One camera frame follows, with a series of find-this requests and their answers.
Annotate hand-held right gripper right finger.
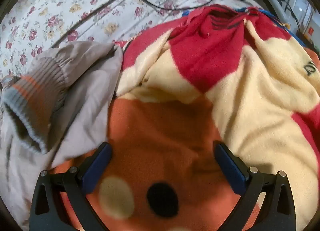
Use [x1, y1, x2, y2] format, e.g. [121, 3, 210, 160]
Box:
[213, 141, 297, 231]

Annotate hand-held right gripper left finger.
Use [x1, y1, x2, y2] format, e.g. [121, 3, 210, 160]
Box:
[29, 142, 113, 231]

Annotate grey jacket with striped cuffs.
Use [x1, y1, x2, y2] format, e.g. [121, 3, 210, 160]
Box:
[0, 41, 123, 224]

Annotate red cream orange fleece blanket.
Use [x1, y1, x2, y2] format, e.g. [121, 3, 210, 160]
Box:
[51, 4, 320, 231]

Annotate blue yellow red cloth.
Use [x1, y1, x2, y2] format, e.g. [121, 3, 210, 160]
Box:
[182, 7, 307, 45]

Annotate floral bed sheet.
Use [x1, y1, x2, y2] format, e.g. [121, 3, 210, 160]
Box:
[0, 0, 253, 82]

